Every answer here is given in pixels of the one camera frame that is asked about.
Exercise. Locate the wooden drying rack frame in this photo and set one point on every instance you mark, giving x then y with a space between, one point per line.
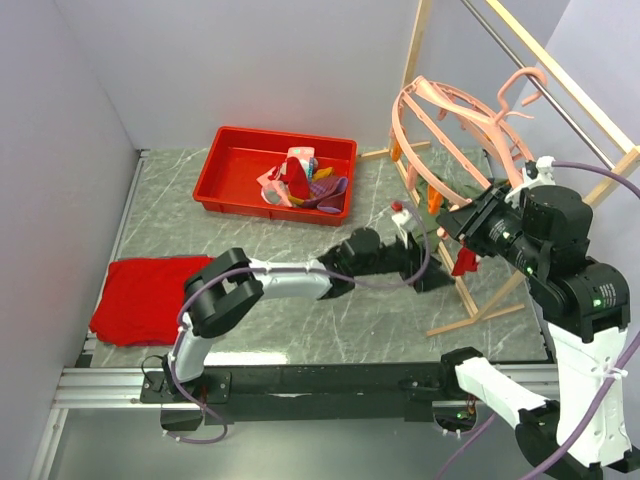
625 167

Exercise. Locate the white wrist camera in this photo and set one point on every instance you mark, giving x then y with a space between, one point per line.
405 223
539 172

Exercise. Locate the red plastic bin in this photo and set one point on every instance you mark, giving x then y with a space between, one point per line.
228 182

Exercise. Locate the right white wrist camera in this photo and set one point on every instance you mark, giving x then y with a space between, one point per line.
539 172

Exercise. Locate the mustard yellow sock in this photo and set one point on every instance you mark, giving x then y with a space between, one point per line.
320 175

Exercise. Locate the pink patterned sock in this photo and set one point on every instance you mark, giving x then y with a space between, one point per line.
273 190

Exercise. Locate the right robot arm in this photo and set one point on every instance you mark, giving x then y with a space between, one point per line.
586 306

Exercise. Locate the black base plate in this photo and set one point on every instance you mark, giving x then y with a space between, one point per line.
326 392

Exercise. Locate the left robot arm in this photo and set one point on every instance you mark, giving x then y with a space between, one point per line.
219 296

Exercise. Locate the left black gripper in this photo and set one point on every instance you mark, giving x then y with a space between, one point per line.
413 258

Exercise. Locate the red folded cloth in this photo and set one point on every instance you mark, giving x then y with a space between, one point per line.
141 299

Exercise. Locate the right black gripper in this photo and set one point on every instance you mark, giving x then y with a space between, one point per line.
464 222

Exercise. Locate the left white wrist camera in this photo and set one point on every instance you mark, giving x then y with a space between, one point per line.
405 223

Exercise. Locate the red sock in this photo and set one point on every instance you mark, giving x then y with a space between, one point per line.
467 262
295 177

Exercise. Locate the olive green sock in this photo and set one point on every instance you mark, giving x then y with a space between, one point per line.
467 189

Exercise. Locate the metal hanging rod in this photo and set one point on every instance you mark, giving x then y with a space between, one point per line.
540 82

